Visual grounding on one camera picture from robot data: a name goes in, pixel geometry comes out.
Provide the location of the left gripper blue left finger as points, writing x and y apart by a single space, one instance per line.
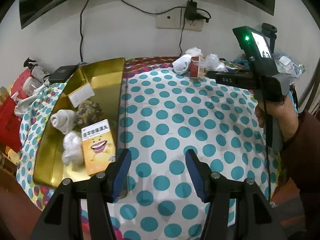
119 175

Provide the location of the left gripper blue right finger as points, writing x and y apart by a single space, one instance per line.
198 172

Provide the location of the cream box with QR code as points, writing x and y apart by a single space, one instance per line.
195 70

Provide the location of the white sock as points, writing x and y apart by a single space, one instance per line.
63 120
181 65

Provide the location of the dark red sleeve forearm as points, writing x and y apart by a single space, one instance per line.
300 155

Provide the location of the person's right hand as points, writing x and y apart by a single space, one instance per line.
285 114

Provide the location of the crumpled clear plastic bag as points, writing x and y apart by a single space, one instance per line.
288 65

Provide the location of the blue cloth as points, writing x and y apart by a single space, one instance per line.
235 64

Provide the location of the polka dot bed sheet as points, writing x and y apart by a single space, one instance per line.
158 115

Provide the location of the orange smiley medicine box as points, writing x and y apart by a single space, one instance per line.
98 147

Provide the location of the white plastic bag bundle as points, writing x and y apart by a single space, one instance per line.
72 145

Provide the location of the white plastic bag right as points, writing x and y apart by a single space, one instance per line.
213 63

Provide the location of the white card in tray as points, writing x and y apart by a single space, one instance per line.
81 94

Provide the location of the gold metal tray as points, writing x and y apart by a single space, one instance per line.
105 78

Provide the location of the black power adapter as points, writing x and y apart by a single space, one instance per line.
191 11

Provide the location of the black set-top box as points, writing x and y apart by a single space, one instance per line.
62 74

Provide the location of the white cloth bag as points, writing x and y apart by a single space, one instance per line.
23 105

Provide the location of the red gift bag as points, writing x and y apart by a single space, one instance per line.
10 123

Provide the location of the spray bottle black trigger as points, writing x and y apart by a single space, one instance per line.
36 70

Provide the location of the gripper camera screen unit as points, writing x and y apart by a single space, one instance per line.
257 44

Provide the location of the white wall socket plate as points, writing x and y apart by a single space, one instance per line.
174 19

